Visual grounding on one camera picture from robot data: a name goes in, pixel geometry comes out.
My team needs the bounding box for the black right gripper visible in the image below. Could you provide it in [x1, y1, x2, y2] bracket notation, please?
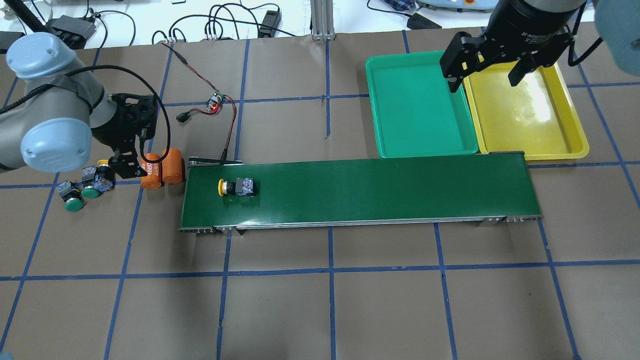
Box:
[439, 0, 575, 94]

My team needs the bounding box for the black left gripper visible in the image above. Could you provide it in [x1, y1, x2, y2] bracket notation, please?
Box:
[93, 93, 159, 179]

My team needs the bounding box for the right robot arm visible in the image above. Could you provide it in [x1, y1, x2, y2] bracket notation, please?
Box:
[439, 0, 640, 92]

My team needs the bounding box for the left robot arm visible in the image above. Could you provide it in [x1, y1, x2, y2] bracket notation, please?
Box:
[0, 32, 164, 179]

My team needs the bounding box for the orange cylinder with 4680 print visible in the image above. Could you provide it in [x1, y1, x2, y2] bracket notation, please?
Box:
[140, 153, 163, 190]

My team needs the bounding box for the plain orange cylinder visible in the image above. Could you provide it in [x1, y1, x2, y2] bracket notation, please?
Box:
[161, 147, 185, 185]

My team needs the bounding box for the green push button inner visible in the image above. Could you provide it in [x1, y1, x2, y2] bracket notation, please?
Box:
[81, 178, 115, 199]

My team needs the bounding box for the green push button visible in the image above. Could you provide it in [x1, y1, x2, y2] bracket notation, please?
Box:
[81, 178, 115, 199]
[55, 180, 84, 212]

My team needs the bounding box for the green push button outer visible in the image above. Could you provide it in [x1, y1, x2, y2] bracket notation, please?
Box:
[55, 180, 84, 212]

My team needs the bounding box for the yellow plastic tray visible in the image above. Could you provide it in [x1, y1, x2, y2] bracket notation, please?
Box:
[462, 63, 590, 161]

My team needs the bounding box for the green plastic tray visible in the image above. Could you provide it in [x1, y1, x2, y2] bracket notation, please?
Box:
[365, 50, 479, 158]

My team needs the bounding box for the green conveyor belt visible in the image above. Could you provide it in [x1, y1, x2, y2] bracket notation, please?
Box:
[178, 152, 542, 233]

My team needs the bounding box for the black box on floor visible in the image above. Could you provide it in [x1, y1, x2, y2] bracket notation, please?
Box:
[46, 14, 97, 50]

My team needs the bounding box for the black power adapter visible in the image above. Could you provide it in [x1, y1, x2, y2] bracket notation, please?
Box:
[257, 10, 282, 39]

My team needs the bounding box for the black cable plug connector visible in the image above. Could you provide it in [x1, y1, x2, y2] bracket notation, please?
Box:
[175, 111, 192, 124]

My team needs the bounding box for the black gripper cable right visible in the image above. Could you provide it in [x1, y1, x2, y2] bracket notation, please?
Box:
[567, 5, 608, 68]

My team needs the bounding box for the red black power cable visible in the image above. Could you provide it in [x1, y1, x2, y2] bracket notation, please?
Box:
[161, 42, 239, 162]

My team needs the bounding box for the aluminium frame post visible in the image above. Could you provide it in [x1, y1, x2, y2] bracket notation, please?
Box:
[310, 0, 336, 41]

